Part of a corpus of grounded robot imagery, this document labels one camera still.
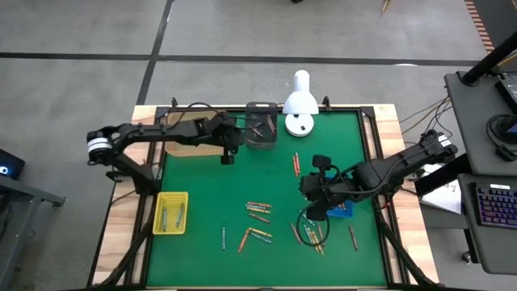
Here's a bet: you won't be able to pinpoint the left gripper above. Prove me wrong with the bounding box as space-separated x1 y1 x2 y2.
201 111 259 166

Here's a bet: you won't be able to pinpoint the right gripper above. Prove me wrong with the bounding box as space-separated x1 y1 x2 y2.
299 155 356 222

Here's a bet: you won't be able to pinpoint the grey translucent bin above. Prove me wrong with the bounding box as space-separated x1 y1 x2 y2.
245 101 280 150

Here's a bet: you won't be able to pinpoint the blue plastic basket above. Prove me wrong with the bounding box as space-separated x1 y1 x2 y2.
326 199 356 220

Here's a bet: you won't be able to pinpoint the orange translucent bin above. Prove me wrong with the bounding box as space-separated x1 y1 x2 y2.
165 111 229 158

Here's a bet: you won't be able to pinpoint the white desk lamp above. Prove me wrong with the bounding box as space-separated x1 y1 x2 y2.
281 70 320 138

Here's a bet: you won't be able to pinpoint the yellow plastic basket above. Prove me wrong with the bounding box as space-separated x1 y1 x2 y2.
152 192 190 236

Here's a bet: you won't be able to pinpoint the black rig leg strut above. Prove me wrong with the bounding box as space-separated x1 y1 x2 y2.
90 189 159 289
373 189 439 289

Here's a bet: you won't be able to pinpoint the white paper sheet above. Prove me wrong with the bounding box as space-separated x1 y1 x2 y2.
418 177 464 215

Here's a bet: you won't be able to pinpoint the black desk beam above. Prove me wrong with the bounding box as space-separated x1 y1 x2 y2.
414 153 472 197

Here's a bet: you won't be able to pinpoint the grey keyboard desk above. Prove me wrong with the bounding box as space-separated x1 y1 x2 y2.
457 172 517 276

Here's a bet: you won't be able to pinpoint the backlit keyboard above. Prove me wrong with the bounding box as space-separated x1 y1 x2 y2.
475 182 517 230

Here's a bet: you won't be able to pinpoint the black headphones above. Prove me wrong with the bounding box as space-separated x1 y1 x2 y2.
485 113 517 162

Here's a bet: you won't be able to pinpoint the black pole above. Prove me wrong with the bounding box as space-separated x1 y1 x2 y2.
460 30 517 86

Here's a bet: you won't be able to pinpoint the black tablet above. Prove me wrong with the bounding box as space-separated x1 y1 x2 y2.
494 74 517 115

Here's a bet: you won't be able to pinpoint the black device blue light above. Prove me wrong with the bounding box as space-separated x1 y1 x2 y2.
0 148 26 181

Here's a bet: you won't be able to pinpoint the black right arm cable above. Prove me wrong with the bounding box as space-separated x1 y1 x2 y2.
296 200 331 248

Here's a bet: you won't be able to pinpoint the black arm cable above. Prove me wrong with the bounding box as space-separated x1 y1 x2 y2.
171 101 227 122
296 200 331 248

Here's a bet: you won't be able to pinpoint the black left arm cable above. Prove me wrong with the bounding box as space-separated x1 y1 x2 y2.
171 101 227 122

